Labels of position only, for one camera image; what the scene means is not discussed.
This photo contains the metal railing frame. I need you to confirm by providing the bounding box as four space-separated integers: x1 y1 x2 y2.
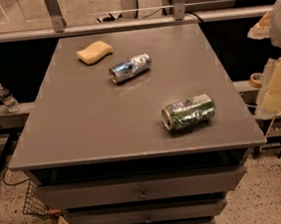
0 0 276 43

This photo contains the yellow sponge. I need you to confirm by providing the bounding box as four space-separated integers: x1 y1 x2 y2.
76 41 113 65

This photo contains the black floor cable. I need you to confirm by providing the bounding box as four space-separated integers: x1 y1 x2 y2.
0 164 32 188

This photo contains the blue silver soda can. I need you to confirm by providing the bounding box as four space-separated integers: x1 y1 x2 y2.
109 54 151 84

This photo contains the top drawer knob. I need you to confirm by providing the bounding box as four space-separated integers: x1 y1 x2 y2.
139 191 148 200

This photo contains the green soda can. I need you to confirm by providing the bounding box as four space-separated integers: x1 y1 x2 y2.
161 95 215 131

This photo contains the wire mesh basket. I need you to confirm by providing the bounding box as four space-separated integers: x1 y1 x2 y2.
23 180 52 217

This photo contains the grey drawer cabinet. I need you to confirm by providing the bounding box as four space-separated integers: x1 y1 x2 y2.
10 24 265 224

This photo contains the drawer knob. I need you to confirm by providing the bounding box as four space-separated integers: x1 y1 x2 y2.
139 191 148 200
144 216 152 224

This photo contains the middle drawer knob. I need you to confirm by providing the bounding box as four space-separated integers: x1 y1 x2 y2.
144 216 152 224

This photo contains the clear plastic water bottle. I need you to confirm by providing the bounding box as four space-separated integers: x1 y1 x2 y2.
0 84 21 113

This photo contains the roll of masking tape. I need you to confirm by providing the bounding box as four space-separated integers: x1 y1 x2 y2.
248 73 263 89

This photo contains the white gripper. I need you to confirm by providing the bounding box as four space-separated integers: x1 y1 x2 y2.
247 0 281 115

